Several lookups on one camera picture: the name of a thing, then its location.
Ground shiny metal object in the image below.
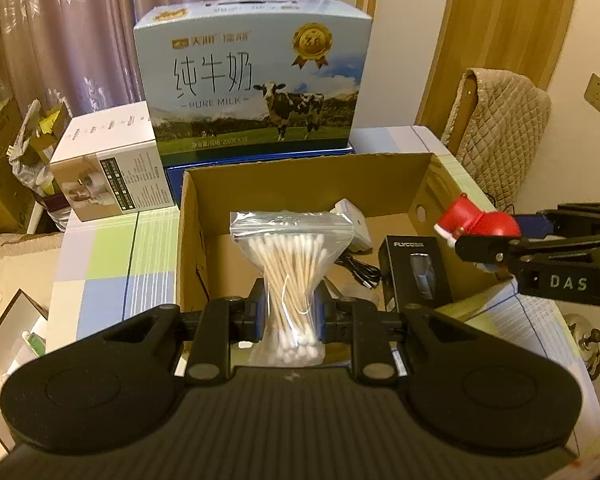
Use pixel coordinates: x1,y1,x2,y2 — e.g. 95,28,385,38
562,312,600,378

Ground white charger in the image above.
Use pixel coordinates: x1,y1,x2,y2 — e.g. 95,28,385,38
330,199,371,255

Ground clear bag of cotton swabs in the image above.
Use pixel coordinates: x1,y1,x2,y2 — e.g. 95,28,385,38
229,210,355,368

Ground black product box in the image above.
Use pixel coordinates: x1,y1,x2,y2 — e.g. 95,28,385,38
384,235,455,313

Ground white appliance box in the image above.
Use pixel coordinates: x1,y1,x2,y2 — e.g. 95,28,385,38
49,101,177,223

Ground blue milk carton box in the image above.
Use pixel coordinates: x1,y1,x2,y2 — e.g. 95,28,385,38
132,0,373,157

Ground worn cardboard storage box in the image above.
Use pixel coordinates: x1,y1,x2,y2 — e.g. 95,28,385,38
0,97,37,236

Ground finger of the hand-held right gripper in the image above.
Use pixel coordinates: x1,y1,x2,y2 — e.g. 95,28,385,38
467,232,541,276
511,210,561,238

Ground wooden door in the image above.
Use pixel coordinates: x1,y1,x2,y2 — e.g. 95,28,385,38
415,0,581,128

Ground open brown box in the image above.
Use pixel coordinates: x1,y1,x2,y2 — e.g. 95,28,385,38
0,287,49,451

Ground pink curtain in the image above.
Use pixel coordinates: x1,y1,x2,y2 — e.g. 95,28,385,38
0,0,336,126

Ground flat dark blue box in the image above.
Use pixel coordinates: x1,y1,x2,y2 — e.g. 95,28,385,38
162,142,356,206

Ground red toy figurine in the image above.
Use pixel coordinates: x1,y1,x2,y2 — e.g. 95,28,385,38
437,194,523,251

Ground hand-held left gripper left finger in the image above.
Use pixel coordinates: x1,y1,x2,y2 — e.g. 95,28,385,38
100,277,268,383

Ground crumpled plastic bag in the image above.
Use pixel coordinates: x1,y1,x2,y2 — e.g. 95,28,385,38
7,100,73,201

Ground chair with quilted cover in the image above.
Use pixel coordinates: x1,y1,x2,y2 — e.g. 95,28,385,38
440,67,552,211

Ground brown cardboard box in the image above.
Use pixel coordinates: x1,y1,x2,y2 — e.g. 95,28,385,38
177,152,521,331

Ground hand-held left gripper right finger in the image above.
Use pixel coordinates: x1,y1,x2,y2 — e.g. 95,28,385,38
312,282,486,383

